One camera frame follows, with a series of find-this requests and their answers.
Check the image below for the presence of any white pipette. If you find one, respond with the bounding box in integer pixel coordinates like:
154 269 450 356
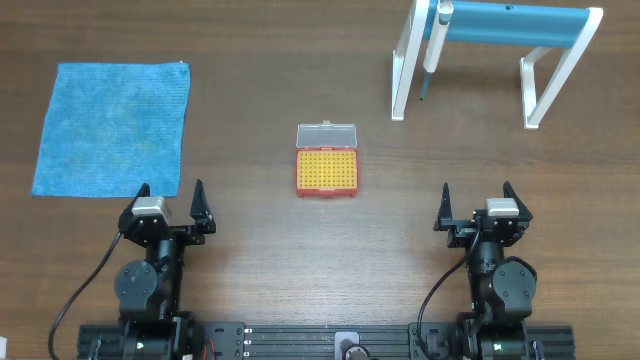
418 0 455 102

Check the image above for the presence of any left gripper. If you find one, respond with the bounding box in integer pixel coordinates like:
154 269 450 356
118 178 218 249

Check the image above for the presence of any red and yellow tip box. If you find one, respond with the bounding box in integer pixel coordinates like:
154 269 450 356
294 119 360 200

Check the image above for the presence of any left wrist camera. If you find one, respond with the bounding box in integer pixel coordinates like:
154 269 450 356
130 195 173 221

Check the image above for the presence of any mounting rail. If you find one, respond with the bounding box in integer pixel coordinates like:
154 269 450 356
77 322 576 360

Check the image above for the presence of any black cable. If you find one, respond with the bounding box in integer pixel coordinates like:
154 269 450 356
47 229 124 360
416 227 482 360

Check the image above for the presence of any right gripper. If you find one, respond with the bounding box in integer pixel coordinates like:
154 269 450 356
433 180 534 249

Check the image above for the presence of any blue cloth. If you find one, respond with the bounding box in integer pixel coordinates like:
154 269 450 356
30 61 192 199

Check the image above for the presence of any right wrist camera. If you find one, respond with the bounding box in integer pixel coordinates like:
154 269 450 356
485 197 520 218

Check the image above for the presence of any white and blue stand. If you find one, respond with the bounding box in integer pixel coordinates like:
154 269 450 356
390 0 605 131

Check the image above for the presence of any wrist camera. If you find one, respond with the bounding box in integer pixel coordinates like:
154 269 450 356
485 197 520 218
130 195 173 221

